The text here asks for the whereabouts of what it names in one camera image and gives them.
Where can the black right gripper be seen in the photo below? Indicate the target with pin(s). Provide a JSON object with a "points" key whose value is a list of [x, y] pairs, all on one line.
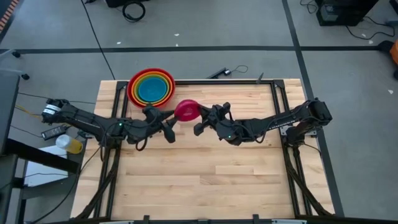
{"points": [[228, 132]]}

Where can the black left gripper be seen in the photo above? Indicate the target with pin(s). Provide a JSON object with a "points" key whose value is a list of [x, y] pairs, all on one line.
{"points": [[149, 129]]}

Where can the pink bowl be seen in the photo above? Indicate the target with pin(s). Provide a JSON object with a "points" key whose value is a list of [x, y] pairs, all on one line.
{"points": [[186, 110]]}

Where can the teal bowl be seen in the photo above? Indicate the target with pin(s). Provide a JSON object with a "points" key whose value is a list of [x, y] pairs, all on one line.
{"points": [[152, 88]]}

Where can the yellow-green bowl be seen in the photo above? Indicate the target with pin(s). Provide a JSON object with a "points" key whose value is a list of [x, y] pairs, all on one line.
{"points": [[136, 88]]}

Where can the yellow bowl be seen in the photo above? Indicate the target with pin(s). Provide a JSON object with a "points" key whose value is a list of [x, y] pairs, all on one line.
{"points": [[133, 88]]}

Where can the orange bowl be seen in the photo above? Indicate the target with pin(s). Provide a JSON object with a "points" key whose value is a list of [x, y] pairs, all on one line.
{"points": [[131, 88]]}

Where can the nested rainbow bowls stack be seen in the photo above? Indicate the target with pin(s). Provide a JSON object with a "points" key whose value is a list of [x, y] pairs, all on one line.
{"points": [[128, 88]]}

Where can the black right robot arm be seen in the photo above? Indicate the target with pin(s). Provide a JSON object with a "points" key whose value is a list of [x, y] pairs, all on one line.
{"points": [[280, 119]]}

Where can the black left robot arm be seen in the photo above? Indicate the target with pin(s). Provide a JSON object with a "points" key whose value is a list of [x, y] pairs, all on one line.
{"points": [[81, 119]]}

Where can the black power strip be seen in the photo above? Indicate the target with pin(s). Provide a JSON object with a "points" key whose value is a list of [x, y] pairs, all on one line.
{"points": [[217, 73]]}

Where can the clear bottle yellow liquid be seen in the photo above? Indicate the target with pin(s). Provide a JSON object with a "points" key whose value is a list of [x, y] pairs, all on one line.
{"points": [[70, 144]]}

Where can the black power adapter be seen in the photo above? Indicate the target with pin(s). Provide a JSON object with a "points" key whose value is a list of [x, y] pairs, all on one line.
{"points": [[53, 132]]}

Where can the black desk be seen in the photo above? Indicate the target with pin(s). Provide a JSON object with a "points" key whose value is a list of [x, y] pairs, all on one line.
{"points": [[7, 109]]}

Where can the grey chair base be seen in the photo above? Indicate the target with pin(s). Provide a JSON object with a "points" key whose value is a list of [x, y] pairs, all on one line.
{"points": [[17, 54]]}

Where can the black equipment box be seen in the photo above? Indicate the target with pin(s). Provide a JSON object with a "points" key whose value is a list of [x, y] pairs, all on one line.
{"points": [[345, 12]]}

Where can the orange round object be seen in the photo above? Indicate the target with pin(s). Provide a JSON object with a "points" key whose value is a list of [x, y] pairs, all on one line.
{"points": [[395, 51]]}

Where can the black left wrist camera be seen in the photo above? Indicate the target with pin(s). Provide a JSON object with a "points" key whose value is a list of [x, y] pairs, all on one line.
{"points": [[150, 112]]}

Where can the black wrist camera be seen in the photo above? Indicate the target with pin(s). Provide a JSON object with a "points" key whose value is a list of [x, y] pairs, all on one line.
{"points": [[150, 112], [222, 110]]}

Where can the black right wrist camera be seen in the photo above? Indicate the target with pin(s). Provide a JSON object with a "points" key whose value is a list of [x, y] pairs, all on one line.
{"points": [[222, 110]]}

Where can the black table frame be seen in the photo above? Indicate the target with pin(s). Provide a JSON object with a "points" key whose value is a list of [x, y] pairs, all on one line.
{"points": [[236, 82]]}

